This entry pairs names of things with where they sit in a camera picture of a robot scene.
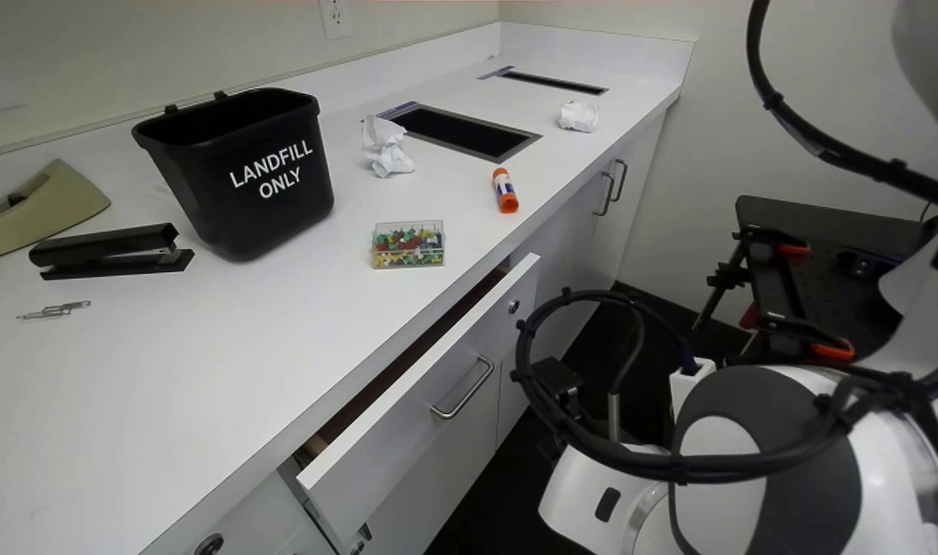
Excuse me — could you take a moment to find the silver drawer pull handle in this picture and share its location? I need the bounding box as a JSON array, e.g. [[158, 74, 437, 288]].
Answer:
[[426, 355, 498, 425]]

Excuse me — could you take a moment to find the white drawer with wooden interior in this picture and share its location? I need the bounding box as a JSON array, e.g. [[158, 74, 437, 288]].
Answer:
[[277, 250, 547, 555]]

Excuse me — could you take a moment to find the small snack packet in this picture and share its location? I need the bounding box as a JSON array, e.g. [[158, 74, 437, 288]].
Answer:
[[368, 215, 446, 271]]

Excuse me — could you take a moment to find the orange capped glue stick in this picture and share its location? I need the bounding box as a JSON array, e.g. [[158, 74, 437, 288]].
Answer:
[[488, 163, 523, 219]]

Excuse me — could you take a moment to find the white cabinet door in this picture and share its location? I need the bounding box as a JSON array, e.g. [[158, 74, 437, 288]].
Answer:
[[501, 163, 631, 413], [607, 106, 672, 284]]

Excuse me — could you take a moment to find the wide rectangular counter waste opening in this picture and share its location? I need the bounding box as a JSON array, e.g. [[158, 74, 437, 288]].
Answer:
[[374, 100, 542, 167]]

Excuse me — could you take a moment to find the tall crumpled white paper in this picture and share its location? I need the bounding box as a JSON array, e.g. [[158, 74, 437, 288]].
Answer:
[[362, 114, 418, 181]]

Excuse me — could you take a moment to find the flat crumpled white paper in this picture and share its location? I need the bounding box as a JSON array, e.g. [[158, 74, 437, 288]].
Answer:
[[552, 95, 602, 136]]

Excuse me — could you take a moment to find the black landfill only bin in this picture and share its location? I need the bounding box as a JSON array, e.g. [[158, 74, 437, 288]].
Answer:
[[131, 85, 335, 266]]

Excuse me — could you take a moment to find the black orange bar clamp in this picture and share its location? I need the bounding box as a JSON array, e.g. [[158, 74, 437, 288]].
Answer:
[[690, 223, 819, 334], [737, 305, 862, 369]]

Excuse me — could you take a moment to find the black perforated breadboard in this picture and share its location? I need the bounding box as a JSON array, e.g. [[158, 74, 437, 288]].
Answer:
[[743, 240, 909, 364]]

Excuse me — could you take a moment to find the black table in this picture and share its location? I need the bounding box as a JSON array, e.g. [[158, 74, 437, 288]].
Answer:
[[730, 195, 938, 369]]

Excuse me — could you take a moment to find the black stapler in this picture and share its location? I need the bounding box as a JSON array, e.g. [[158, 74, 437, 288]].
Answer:
[[24, 219, 196, 284]]

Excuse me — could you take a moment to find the black cable junction box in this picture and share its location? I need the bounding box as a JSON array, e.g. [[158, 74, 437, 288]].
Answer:
[[531, 355, 588, 405]]

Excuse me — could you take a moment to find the silver cabinet door handle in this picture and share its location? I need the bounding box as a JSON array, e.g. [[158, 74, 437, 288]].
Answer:
[[592, 169, 617, 219], [607, 156, 632, 208]]

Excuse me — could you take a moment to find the white wall outlet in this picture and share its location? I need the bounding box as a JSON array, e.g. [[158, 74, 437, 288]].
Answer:
[[318, 0, 356, 43]]

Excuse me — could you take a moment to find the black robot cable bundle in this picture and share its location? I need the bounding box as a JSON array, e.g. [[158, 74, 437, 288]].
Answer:
[[508, 0, 938, 555]]

